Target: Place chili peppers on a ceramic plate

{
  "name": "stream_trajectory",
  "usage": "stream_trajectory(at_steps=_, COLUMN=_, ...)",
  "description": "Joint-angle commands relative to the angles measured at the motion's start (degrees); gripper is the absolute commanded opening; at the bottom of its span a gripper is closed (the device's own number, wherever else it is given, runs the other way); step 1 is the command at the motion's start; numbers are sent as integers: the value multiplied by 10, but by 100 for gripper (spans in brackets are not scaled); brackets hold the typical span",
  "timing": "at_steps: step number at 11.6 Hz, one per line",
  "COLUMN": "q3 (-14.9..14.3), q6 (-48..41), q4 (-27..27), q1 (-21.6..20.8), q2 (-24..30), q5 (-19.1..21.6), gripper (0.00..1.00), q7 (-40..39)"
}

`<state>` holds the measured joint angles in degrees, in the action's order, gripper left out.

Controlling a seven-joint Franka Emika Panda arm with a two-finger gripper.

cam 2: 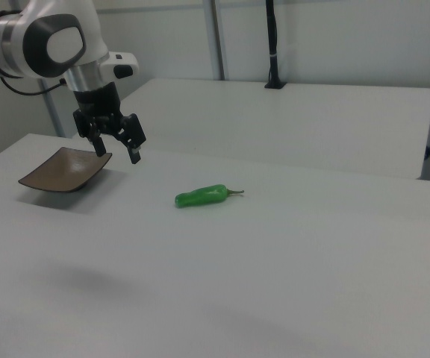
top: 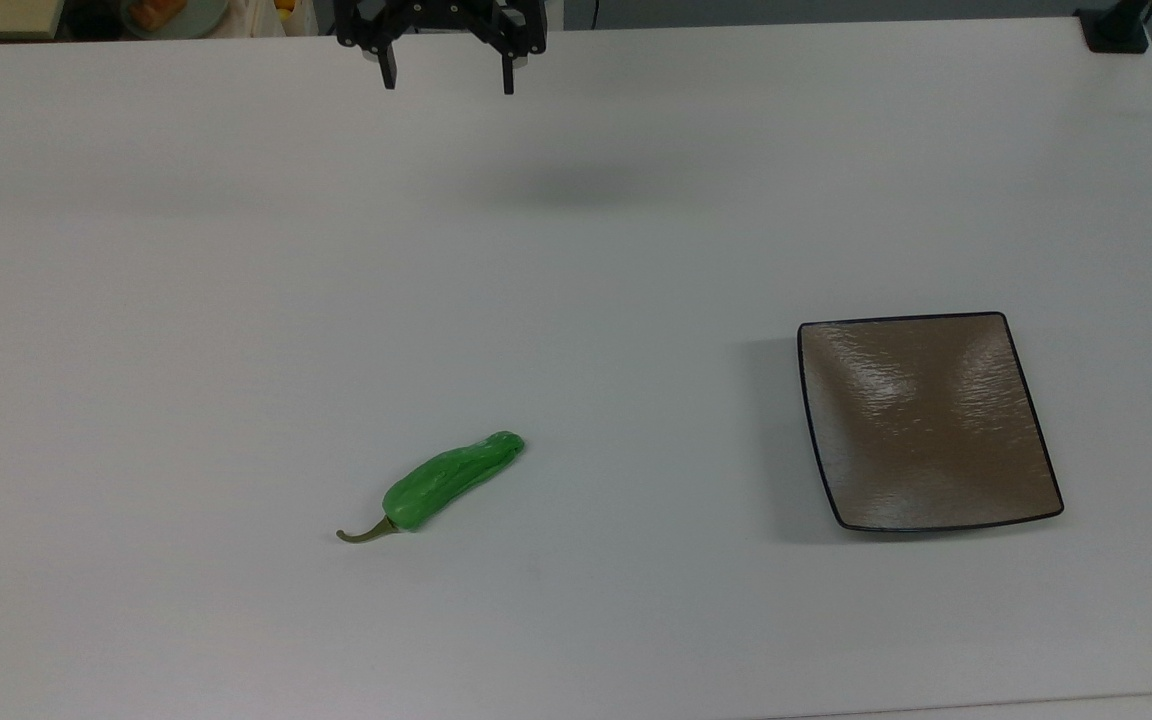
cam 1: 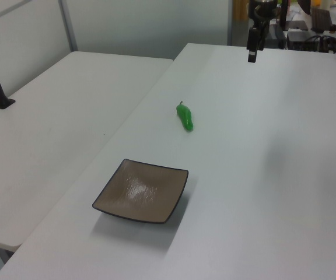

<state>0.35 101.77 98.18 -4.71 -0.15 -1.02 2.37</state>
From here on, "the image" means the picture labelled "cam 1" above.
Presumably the grey partition frame post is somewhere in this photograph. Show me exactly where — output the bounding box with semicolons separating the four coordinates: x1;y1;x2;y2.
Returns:
58;0;79;54

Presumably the dark grey power adapter box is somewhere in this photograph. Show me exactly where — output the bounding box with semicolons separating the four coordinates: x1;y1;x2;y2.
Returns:
265;24;287;49

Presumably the green chili pepper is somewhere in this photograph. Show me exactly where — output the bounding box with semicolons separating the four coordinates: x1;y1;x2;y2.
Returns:
176;100;195;133

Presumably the black monitor stand pole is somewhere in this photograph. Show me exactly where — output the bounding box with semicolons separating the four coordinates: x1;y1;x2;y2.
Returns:
279;0;289;31

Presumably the wooden yellow panel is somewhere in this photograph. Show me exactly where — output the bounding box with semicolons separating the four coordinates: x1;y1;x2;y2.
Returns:
233;0;250;22

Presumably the square brown ceramic plate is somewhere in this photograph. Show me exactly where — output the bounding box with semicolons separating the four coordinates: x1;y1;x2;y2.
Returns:
91;158;190;225

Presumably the tangled black cables bundle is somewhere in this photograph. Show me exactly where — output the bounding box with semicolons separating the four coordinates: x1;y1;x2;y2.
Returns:
310;34;336;54

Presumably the black electronics box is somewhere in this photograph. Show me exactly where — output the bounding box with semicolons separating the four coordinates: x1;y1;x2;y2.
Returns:
286;30;313;50

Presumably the dark Franka gripper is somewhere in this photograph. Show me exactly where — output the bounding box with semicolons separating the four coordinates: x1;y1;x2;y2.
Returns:
247;0;277;64

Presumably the black keyboard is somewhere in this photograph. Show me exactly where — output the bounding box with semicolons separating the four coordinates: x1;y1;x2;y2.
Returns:
310;5;333;33

